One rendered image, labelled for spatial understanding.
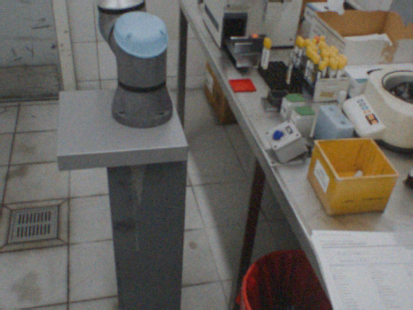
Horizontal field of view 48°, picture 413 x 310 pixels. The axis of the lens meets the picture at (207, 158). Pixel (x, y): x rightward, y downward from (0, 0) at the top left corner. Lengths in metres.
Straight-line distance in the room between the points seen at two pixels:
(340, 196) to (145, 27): 0.55
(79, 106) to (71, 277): 0.95
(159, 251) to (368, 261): 0.65
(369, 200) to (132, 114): 0.56
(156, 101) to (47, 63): 1.93
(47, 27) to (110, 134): 1.86
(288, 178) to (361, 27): 0.81
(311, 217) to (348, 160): 0.18
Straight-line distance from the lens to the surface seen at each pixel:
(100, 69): 3.07
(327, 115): 1.14
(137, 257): 1.38
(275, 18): 1.39
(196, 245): 2.07
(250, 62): 1.49
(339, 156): 1.08
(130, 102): 1.10
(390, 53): 1.54
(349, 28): 1.72
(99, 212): 2.23
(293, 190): 1.04
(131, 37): 1.04
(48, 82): 3.05
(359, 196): 1.00
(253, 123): 1.24
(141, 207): 1.24
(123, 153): 1.05
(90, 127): 1.13
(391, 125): 1.22
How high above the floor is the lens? 1.53
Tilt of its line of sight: 37 degrees down
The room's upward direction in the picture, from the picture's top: 5 degrees clockwise
